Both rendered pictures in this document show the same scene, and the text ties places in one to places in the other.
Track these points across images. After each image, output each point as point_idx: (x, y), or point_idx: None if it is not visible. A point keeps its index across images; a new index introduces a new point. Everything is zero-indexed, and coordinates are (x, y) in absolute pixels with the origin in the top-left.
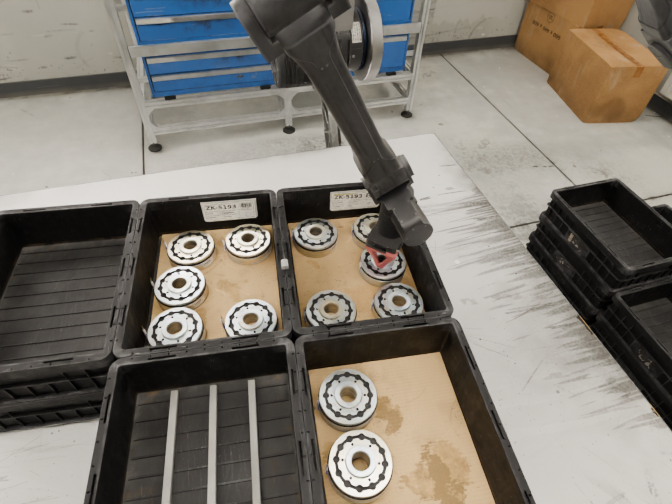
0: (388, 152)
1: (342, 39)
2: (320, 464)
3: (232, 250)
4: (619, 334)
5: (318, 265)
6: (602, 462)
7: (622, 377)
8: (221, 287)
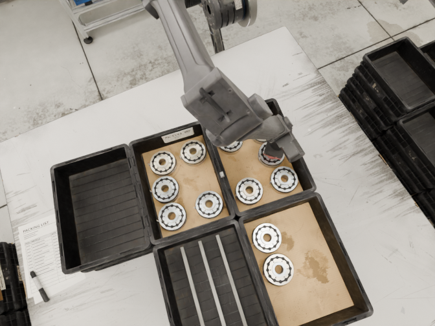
0: (281, 130)
1: (229, 9)
2: None
3: (186, 161)
4: (399, 141)
5: (235, 159)
6: (388, 235)
7: (401, 188)
8: (186, 183)
